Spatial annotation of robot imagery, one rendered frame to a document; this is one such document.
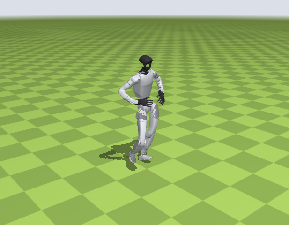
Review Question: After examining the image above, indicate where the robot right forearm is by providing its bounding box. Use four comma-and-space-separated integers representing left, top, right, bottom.
119, 90, 138, 104

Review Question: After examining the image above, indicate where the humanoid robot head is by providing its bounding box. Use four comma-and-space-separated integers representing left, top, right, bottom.
139, 55, 153, 75

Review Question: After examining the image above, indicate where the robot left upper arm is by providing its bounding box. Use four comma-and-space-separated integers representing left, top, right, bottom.
150, 69, 160, 83

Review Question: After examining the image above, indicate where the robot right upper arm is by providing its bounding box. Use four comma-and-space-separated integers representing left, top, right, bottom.
118, 75, 140, 93

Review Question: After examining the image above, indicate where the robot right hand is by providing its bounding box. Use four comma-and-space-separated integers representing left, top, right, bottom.
135, 97, 153, 107

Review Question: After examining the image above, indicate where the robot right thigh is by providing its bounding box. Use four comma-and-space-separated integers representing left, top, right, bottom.
135, 108, 147, 147

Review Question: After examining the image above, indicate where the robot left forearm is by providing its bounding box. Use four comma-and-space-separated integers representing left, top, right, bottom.
157, 76, 164, 93

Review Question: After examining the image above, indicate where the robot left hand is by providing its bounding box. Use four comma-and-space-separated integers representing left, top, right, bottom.
157, 90, 165, 105

